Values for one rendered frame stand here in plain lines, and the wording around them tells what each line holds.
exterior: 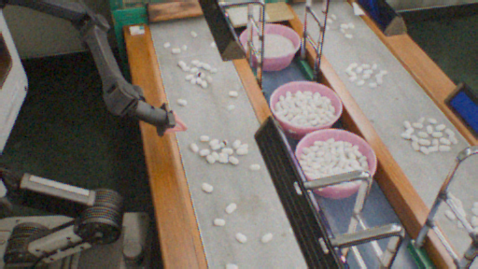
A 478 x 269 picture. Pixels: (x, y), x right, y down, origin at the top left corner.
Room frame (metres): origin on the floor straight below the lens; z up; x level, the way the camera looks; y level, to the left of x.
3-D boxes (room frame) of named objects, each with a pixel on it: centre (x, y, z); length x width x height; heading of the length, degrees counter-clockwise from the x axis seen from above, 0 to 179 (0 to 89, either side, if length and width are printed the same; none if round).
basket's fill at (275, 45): (1.77, -0.13, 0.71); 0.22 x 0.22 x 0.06
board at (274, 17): (1.98, -0.08, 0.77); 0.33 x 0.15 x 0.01; 105
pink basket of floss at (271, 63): (1.77, -0.13, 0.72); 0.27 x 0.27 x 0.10
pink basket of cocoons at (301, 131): (1.35, -0.25, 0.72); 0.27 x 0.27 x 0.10
